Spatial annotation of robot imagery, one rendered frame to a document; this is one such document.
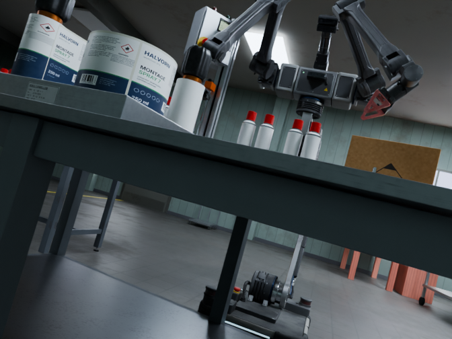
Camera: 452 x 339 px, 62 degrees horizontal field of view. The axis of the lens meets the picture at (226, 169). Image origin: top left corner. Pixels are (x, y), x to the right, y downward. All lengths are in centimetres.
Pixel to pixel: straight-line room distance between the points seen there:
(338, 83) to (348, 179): 163
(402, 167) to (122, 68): 103
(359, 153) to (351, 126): 729
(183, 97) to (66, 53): 32
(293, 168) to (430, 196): 13
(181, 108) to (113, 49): 36
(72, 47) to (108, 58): 28
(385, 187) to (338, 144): 827
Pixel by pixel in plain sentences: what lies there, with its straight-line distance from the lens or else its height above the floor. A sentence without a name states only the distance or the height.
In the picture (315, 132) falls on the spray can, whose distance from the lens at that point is 129.
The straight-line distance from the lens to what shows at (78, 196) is 224.
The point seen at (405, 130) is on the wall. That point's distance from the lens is 888.
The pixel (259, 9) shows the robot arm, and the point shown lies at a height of 150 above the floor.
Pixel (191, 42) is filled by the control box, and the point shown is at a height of 133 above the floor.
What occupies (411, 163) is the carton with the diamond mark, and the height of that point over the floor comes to 105.
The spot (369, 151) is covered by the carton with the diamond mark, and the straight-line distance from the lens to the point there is 149.
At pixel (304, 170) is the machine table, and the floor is 82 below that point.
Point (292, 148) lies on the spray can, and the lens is 128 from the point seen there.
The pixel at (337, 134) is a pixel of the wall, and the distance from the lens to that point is 872.
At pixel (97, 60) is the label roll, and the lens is 83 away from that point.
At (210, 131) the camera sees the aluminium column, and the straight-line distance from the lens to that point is 156.
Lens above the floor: 77
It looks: 4 degrees up
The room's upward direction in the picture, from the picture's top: 15 degrees clockwise
